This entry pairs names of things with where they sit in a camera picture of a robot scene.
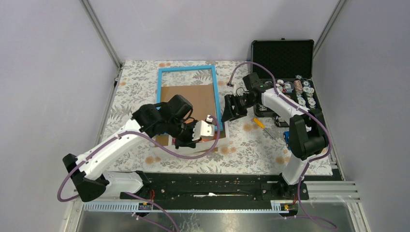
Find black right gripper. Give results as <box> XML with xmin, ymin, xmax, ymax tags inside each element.
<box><xmin>221</xmin><ymin>94</ymin><xmax>258</xmax><ymax>123</ymax></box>

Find brown fibreboard backing panel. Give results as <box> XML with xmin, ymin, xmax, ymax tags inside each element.
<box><xmin>155</xmin><ymin>84</ymin><xmax>217</xmax><ymax>155</ymax></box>

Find yellow handled screwdriver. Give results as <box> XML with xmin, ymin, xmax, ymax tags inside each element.
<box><xmin>253</xmin><ymin>118</ymin><xmax>276</xmax><ymax>140</ymax></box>

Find hot air balloon photo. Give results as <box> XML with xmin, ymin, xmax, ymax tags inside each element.
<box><xmin>166</xmin><ymin>131</ymin><xmax>230</xmax><ymax>155</ymax></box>

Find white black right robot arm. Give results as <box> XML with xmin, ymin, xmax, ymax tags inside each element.
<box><xmin>221</xmin><ymin>72</ymin><xmax>332</xmax><ymax>199</ymax></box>

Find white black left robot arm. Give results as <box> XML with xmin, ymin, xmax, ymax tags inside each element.
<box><xmin>57</xmin><ymin>95</ymin><xmax>225</xmax><ymax>202</ymax></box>

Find floral tablecloth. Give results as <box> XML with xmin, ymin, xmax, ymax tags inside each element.
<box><xmin>93</xmin><ymin>60</ymin><xmax>334</xmax><ymax>176</ymax></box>

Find blue yellow toy car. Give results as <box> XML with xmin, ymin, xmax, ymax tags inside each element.
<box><xmin>283</xmin><ymin>131</ymin><xmax>290</xmax><ymax>150</ymax></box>

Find black poker chip case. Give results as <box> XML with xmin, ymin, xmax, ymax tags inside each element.
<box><xmin>250</xmin><ymin>38</ymin><xmax>322</xmax><ymax>110</ymax></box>

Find brown poker chip stack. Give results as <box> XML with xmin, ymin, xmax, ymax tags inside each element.
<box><xmin>293</xmin><ymin>80</ymin><xmax>304</xmax><ymax>94</ymax></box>

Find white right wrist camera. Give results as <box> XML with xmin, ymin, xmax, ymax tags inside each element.
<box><xmin>226</xmin><ymin>83</ymin><xmax>239</xmax><ymax>96</ymax></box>

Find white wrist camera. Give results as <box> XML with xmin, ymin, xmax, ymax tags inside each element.
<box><xmin>192</xmin><ymin>115</ymin><xmax>215</xmax><ymax>141</ymax></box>
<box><xmin>226</xmin><ymin>83</ymin><xmax>239</xmax><ymax>96</ymax></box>

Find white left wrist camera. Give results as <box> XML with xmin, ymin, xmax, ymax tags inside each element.
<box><xmin>192</xmin><ymin>115</ymin><xmax>215</xmax><ymax>141</ymax></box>

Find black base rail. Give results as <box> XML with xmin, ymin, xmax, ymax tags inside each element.
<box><xmin>135</xmin><ymin>171</ymin><xmax>309</xmax><ymax>210</ymax></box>

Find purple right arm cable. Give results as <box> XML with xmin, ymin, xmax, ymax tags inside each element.
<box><xmin>229</xmin><ymin>61</ymin><xmax>338</xmax><ymax>231</ymax></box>

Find white slotted cable duct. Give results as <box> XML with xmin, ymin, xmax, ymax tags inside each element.
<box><xmin>84</xmin><ymin>201</ymin><xmax>289</xmax><ymax>214</ymax></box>

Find aluminium frame rails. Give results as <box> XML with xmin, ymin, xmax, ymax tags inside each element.
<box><xmin>70</xmin><ymin>180</ymin><xmax>361</xmax><ymax>203</ymax></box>

